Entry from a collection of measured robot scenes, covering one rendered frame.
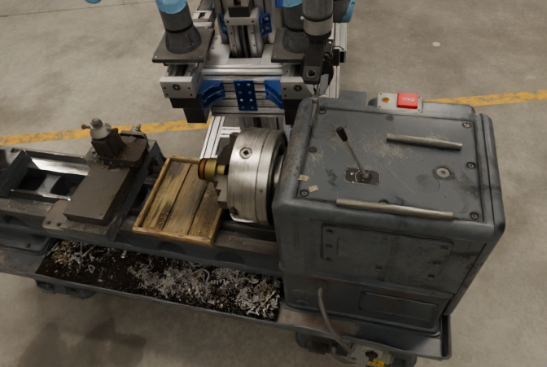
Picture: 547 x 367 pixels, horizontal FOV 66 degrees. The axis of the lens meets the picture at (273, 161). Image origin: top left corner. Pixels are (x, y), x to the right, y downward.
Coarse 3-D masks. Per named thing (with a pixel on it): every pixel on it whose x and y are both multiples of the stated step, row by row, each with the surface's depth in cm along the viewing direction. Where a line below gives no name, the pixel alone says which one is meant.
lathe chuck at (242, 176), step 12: (240, 132) 133; (252, 132) 133; (264, 132) 133; (240, 144) 128; (252, 144) 128; (240, 156) 126; (252, 156) 126; (240, 168) 125; (252, 168) 125; (228, 180) 126; (240, 180) 125; (252, 180) 124; (228, 192) 127; (240, 192) 126; (252, 192) 125; (228, 204) 129; (240, 204) 128; (252, 204) 127; (240, 216) 132; (252, 216) 130
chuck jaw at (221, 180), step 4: (216, 176) 139; (220, 176) 139; (224, 176) 139; (216, 180) 138; (220, 180) 138; (224, 180) 138; (216, 184) 139; (220, 184) 137; (224, 184) 136; (216, 188) 136; (220, 188) 135; (224, 188) 135; (220, 192) 136; (224, 192) 134; (220, 196) 133; (224, 196) 133; (220, 200) 132; (224, 200) 132; (220, 204) 133; (224, 204) 133; (228, 208) 134; (232, 208) 131; (232, 212) 133; (236, 212) 132
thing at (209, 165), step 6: (204, 162) 141; (210, 162) 140; (216, 162) 139; (198, 168) 141; (204, 168) 140; (210, 168) 139; (216, 168) 140; (222, 168) 140; (228, 168) 145; (198, 174) 141; (204, 174) 141; (210, 174) 140; (222, 174) 140; (210, 180) 141
